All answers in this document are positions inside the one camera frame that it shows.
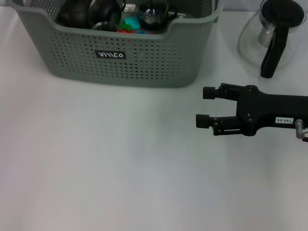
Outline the right arm connector cable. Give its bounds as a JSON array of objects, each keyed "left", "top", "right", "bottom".
[{"left": 295, "top": 119, "right": 308, "bottom": 142}]

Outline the glass pitcher black handle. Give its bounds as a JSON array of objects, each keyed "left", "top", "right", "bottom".
[{"left": 237, "top": 0, "right": 306, "bottom": 79}]

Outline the cyan square brick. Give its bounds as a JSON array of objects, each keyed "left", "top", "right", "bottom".
[{"left": 125, "top": 17, "right": 141, "bottom": 30}]

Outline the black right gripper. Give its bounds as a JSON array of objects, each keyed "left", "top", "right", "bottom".
[{"left": 195, "top": 82, "right": 308, "bottom": 137}]

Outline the green rectangular brick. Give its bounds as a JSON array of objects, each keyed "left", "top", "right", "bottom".
[{"left": 119, "top": 20, "right": 134, "bottom": 32}]

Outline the black ceramic teapot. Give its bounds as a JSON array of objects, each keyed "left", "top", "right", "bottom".
[{"left": 57, "top": 0, "right": 91, "bottom": 28}]

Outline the grey perforated storage bin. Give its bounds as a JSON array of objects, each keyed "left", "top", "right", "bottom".
[{"left": 11, "top": 0, "right": 224, "bottom": 88}]

